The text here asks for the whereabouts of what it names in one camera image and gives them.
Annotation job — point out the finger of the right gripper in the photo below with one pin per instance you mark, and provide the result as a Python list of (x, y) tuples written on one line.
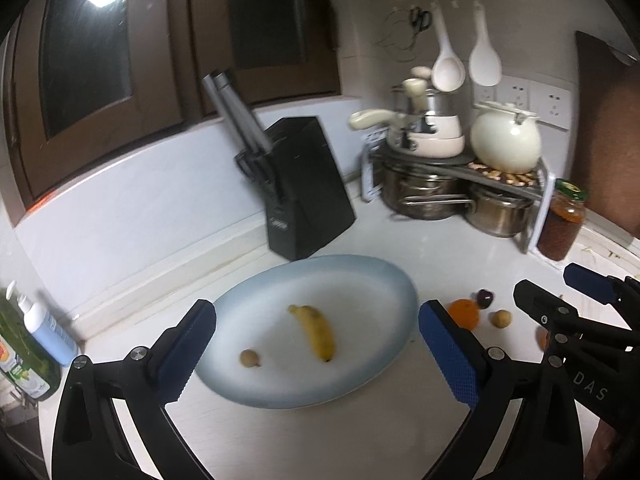
[(541, 306), (603, 289)]

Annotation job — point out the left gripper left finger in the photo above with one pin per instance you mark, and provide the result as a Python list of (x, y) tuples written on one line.
[(88, 439)]

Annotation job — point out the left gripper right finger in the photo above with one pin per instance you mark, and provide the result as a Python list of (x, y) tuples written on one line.
[(545, 441)]

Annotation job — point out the tan round longan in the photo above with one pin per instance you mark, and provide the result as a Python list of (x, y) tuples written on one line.
[(501, 319)]

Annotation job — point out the orange tangerine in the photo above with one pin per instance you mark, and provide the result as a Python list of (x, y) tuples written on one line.
[(542, 338), (465, 312)]

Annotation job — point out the small brown longan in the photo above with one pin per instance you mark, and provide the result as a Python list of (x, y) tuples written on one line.
[(250, 358)]

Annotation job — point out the yellow banana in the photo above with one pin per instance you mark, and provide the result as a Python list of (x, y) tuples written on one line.
[(318, 331)]

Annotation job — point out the dark purple fruit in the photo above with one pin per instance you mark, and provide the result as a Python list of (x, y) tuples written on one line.
[(484, 298)]

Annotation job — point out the glass jar green lid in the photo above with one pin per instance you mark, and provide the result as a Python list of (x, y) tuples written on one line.
[(566, 214)]

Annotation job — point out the green dish soap bottle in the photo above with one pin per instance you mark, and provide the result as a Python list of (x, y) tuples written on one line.
[(23, 361)]

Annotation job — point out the small steel pot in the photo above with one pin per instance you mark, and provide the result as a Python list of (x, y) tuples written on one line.
[(496, 213)]

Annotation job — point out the blue white pump bottle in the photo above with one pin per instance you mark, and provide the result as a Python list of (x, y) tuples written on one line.
[(43, 326)]

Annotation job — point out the metal corner shelf rack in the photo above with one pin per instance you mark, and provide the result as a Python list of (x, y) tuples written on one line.
[(536, 186)]

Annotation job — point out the brown wooden cutting board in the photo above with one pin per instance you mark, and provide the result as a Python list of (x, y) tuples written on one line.
[(606, 158)]

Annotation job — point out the large steel pot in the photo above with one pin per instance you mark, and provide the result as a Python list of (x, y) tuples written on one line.
[(421, 195)]

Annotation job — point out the white round ceramic pot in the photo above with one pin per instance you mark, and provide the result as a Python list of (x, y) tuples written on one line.
[(505, 137)]

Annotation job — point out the light blue oval plate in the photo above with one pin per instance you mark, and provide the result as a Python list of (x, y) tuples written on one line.
[(370, 303)]

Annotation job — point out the white hanging rice paddle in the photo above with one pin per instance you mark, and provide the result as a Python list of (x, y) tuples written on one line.
[(484, 63)]

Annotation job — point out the white hanging ladle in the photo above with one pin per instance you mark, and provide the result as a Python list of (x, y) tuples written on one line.
[(448, 73)]

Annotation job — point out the black knife block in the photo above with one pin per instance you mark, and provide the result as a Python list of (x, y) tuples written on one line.
[(306, 202)]

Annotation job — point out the black hanging scissors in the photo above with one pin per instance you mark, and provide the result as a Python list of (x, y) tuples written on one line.
[(419, 19)]

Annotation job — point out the white wall socket panel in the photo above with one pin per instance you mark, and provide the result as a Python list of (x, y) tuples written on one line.
[(552, 105)]

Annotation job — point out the cream saucepan with handle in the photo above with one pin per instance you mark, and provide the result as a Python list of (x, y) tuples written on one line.
[(428, 128)]

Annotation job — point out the steel knife handles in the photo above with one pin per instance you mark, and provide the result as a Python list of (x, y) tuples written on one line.
[(242, 120)]

